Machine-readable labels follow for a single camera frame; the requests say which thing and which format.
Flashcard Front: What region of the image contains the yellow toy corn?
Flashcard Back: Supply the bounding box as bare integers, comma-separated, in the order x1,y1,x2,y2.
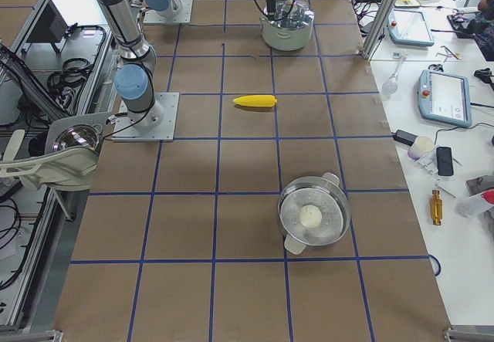
233,94,278,108

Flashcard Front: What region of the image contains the glass pot lid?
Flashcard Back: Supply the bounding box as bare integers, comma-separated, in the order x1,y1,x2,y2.
268,0,315,30

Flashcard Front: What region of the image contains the pale green cooking pot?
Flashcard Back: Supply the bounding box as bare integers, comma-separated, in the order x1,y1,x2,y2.
261,17,313,51

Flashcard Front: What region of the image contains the steel steamer pot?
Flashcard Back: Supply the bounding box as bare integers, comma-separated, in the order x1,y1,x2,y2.
278,172,351,255

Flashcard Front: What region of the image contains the far blue teach pendant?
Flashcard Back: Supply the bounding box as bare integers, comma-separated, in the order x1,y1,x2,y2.
387,8,435,47

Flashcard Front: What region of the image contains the blue teach pendant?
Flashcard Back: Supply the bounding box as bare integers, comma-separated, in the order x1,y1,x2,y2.
417,69,472,128
387,8,435,47

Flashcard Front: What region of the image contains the black power adapter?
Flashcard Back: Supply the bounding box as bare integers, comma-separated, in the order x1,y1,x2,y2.
392,130,418,146

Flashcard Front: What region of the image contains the near blue teach pendant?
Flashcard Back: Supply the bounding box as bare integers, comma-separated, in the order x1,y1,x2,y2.
417,69,472,128

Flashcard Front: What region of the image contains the white paper cup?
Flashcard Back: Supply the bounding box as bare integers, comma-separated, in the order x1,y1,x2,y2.
408,136,435,161

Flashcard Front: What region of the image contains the white steamed bun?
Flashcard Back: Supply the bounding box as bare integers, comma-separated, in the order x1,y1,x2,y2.
299,205,323,229

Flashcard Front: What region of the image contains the steel bowl on chair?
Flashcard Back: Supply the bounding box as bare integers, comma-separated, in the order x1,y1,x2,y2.
52,124,100,151

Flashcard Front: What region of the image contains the black smartphone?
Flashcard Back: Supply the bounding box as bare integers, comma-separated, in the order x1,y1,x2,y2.
436,147,454,177

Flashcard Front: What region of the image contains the gold brass fitting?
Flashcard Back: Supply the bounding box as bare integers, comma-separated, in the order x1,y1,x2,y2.
429,189,443,226

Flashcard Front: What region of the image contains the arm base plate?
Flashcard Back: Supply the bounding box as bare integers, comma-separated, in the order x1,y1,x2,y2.
143,0,194,25
110,92,180,142

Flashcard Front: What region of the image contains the aluminium frame post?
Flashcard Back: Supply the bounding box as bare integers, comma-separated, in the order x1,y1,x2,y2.
360,0,396,59

